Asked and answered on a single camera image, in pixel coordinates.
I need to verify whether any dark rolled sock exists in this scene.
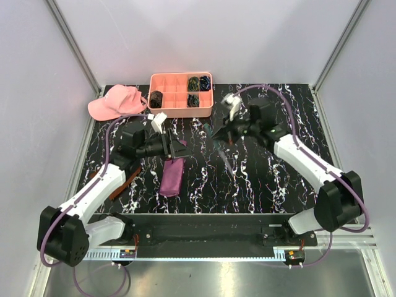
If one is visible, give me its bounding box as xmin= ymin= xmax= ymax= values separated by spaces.
xmin=150 ymin=90 xmax=163 ymax=109

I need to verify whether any purple cloth napkin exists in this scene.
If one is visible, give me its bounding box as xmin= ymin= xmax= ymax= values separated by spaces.
xmin=159 ymin=157 xmax=184 ymax=197

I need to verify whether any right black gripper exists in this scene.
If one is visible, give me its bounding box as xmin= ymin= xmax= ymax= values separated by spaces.
xmin=212 ymin=110 xmax=260 ymax=145

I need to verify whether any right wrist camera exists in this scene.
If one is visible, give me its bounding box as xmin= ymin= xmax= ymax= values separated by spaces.
xmin=222 ymin=93 xmax=242 ymax=121

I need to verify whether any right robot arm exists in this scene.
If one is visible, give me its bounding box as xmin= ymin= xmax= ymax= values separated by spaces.
xmin=212 ymin=93 xmax=365 ymax=246

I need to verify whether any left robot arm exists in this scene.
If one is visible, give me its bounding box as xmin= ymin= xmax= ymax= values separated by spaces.
xmin=37 ymin=123 xmax=192 ymax=267

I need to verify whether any brown cloth napkin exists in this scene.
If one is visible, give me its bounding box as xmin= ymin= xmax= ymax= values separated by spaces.
xmin=87 ymin=165 xmax=142 ymax=201

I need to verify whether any pink baseball cap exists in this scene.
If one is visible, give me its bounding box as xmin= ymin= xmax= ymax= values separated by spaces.
xmin=87 ymin=84 xmax=147 ymax=121

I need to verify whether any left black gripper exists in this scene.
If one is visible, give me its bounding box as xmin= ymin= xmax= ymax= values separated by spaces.
xmin=137 ymin=128 xmax=194 ymax=161

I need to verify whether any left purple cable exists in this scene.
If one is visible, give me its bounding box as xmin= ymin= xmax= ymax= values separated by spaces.
xmin=40 ymin=113 xmax=152 ymax=296

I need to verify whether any pink divided organizer box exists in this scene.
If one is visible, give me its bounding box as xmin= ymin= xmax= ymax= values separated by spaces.
xmin=148 ymin=72 xmax=214 ymax=118

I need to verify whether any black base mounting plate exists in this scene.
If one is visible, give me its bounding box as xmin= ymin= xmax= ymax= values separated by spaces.
xmin=127 ymin=213 xmax=317 ymax=261

